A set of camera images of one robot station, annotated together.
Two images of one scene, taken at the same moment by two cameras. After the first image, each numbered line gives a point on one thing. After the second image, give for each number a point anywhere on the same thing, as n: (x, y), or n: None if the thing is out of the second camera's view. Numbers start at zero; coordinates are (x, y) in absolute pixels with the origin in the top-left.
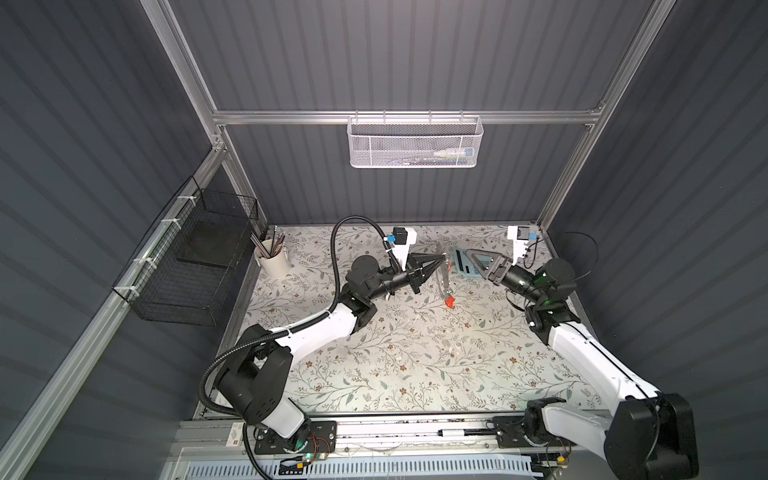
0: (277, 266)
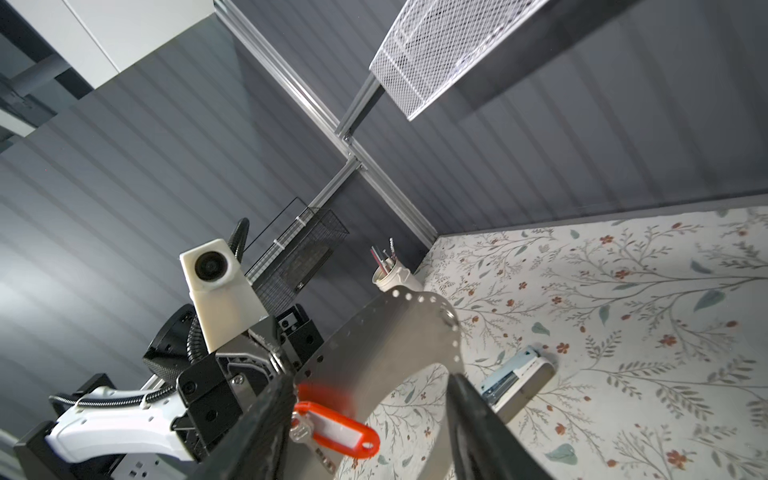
0: (392, 275)
